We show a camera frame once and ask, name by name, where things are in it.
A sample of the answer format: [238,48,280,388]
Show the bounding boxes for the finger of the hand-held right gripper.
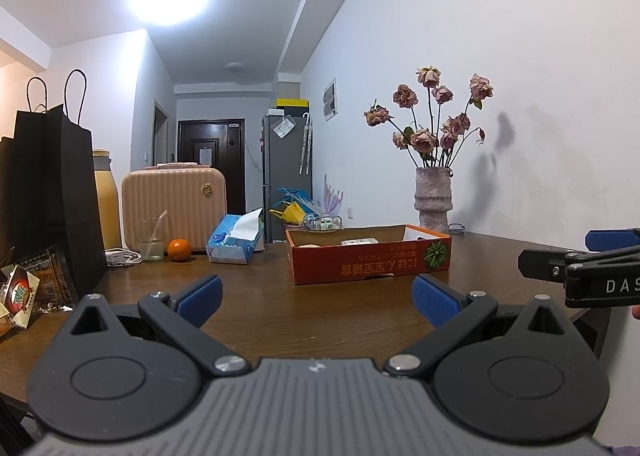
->
[585,228,640,253]
[517,247,568,282]

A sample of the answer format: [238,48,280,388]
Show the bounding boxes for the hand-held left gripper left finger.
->
[51,274,252,378]

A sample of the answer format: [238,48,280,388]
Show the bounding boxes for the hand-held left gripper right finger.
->
[383,274,584,380]

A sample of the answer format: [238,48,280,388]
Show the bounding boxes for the red cardboard box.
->
[285,224,452,285]

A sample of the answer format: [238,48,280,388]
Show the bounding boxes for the orange fruit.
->
[167,238,192,262]

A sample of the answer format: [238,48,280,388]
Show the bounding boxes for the blue tissue pack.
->
[206,208,264,265]

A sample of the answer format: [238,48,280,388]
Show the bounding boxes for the clear glass with straw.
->
[133,210,168,262]

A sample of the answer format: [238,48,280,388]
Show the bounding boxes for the pink ribbed suitcase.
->
[121,163,227,253]

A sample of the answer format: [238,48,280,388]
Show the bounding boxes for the pink textured vase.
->
[414,167,453,232]

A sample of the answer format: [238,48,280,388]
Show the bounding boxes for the dark entrance door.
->
[177,118,246,214]

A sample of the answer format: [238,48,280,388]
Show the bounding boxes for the blue and yellow toy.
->
[270,186,313,226]

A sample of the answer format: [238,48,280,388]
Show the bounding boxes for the yellow thermos bottle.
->
[92,150,122,249]

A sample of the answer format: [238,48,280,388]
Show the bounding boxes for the dark brown snack packet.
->
[20,245,78,313]

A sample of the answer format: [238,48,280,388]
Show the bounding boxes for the grey refrigerator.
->
[262,108,313,243]

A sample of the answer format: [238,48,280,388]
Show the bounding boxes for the dried pink roses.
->
[363,66,494,169]

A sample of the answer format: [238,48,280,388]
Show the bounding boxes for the grey side door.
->
[152,101,171,167]

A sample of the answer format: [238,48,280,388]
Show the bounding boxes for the colourful snack packet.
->
[0,263,42,337]

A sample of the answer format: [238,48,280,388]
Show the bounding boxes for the black paper bag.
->
[0,69,108,297]

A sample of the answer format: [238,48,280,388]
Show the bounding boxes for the hanging clear umbrella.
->
[299,112,312,174]

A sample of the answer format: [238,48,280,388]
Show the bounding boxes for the white charging cable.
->
[105,248,143,267]

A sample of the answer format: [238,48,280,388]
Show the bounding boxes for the wire rack with bottles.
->
[304,215,343,232]

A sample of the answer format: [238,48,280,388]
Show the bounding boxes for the framed wall picture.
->
[322,78,337,122]

